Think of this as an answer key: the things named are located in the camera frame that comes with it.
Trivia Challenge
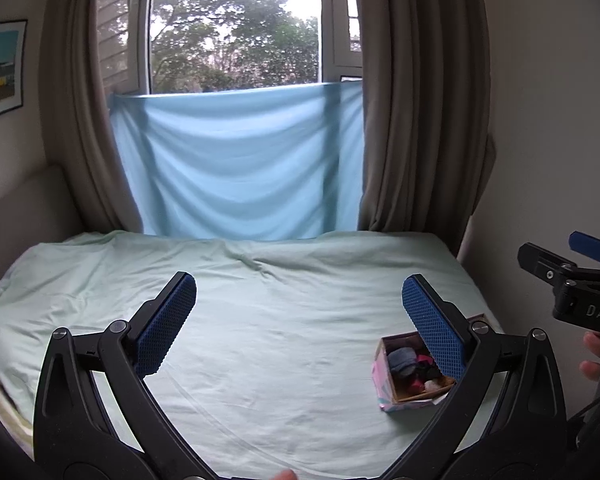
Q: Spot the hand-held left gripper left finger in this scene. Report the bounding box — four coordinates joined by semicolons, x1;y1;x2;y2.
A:
32;271;216;480

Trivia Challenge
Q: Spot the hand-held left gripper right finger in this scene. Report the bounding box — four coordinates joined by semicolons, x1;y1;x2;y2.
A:
380;274;567;480

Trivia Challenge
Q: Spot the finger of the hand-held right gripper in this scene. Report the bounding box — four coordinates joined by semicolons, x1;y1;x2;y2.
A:
517;242;600;287
569;231;600;264

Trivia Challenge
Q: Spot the grey sock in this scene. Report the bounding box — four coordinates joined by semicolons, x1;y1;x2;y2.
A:
387;347;418;378

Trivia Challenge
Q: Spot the pink patterned cardboard box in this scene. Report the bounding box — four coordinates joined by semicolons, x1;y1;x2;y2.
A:
372;314;488;413

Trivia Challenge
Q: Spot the person's right hand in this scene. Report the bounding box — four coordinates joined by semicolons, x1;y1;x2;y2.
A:
580;332;600;382

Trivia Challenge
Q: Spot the light green bed sheet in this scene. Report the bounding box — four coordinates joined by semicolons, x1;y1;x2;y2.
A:
0;230;506;480

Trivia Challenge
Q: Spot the light blue hanging cloth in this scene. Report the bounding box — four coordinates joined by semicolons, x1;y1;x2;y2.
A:
109;81;366;241

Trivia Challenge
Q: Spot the beige padded headboard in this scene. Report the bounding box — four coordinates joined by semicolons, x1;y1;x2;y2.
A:
0;164;84;302

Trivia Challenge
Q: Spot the brown curtain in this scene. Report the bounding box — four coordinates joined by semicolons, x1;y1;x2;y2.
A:
42;0;156;235
357;0;497;250

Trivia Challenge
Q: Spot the green tree outside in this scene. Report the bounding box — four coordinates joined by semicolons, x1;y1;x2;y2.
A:
149;0;321;95

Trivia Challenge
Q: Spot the window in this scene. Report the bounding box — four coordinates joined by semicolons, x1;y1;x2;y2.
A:
97;0;366;96

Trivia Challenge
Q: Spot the framed wall poster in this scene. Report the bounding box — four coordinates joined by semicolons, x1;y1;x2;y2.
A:
0;20;29;124

